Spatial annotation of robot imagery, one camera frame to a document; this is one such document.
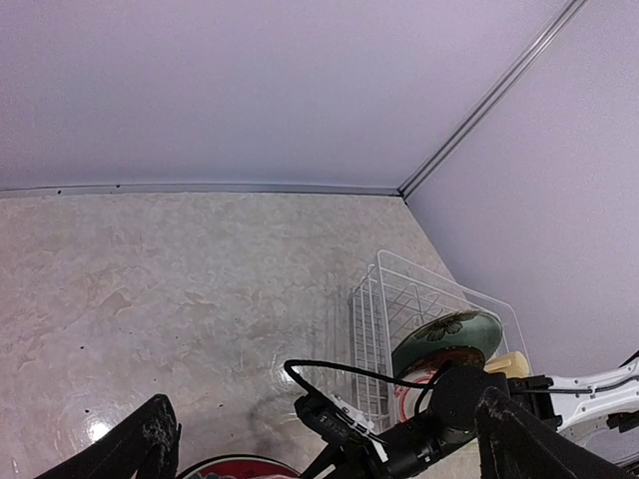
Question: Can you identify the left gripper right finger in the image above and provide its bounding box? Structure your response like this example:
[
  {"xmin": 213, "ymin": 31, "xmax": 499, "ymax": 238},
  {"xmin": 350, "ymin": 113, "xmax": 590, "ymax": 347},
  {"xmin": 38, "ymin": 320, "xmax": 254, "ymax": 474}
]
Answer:
[{"xmin": 474, "ymin": 387, "xmax": 633, "ymax": 479}]

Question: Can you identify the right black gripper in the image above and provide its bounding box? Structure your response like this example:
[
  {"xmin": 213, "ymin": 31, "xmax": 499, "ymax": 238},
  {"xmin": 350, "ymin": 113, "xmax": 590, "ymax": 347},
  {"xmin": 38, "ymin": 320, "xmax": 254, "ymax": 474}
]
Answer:
[{"xmin": 300, "ymin": 433, "xmax": 424, "ymax": 478}]

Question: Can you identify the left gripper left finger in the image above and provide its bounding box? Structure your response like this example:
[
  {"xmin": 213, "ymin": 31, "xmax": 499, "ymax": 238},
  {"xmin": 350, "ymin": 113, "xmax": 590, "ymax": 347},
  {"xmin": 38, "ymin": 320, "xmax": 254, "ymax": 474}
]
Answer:
[{"xmin": 40, "ymin": 394, "xmax": 181, "ymax": 478}]

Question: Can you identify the white red patterned bowl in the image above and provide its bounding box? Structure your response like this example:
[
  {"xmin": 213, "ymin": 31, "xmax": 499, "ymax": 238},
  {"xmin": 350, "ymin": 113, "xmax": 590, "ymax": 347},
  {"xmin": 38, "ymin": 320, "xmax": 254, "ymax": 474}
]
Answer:
[{"xmin": 394, "ymin": 367, "xmax": 437, "ymax": 423}]

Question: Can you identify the yellow mug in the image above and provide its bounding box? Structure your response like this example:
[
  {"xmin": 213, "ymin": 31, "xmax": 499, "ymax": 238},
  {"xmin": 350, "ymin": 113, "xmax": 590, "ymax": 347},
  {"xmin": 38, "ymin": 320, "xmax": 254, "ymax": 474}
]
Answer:
[{"xmin": 484, "ymin": 351, "xmax": 530, "ymax": 378}]

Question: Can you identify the pink scalloped plate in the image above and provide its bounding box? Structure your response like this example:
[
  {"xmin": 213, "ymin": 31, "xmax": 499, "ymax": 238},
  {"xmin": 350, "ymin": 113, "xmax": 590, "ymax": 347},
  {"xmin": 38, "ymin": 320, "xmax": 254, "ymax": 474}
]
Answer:
[{"xmin": 177, "ymin": 454, "xmax": 300, "ymax": 479}]

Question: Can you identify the red floral bowl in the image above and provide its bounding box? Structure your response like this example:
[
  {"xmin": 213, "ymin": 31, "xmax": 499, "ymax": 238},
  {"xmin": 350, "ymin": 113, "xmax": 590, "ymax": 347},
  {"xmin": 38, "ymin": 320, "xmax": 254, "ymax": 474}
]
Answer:
[{"xmin": 396, "ymin": 346, "xmax": 486, "ymax": 382}]

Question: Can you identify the light teal floral plate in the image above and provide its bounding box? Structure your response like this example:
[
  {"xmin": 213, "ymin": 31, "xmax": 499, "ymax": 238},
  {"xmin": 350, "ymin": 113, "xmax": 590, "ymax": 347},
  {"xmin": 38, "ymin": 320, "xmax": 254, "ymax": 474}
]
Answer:
[{"xmin": 391, "ymin": 309, "xmax": 503, "ymax": 377}]

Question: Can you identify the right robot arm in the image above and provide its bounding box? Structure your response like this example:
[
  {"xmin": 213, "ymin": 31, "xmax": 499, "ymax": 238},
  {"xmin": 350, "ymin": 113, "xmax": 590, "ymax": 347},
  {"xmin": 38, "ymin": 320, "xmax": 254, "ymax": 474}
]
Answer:
[{"xmin": 284, "ymin": 356, "xmax": 638, "ymax": 478}]

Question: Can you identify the white wire dish rack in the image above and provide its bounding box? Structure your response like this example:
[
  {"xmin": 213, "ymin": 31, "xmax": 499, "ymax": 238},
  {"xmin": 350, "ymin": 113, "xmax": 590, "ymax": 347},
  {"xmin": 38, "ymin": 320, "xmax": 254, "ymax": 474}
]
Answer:
[{"xmin": 347, "ymin": 248, "xmax": 533, "ymax": 433}]

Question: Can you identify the right aluminium corner post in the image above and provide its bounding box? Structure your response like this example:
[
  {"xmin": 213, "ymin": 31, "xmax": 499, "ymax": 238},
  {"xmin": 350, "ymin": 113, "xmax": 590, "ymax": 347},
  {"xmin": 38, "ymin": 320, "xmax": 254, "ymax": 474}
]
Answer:
[{"xmin": 397, "ymin": 0, "xmax": 588, "ymax": 202}]

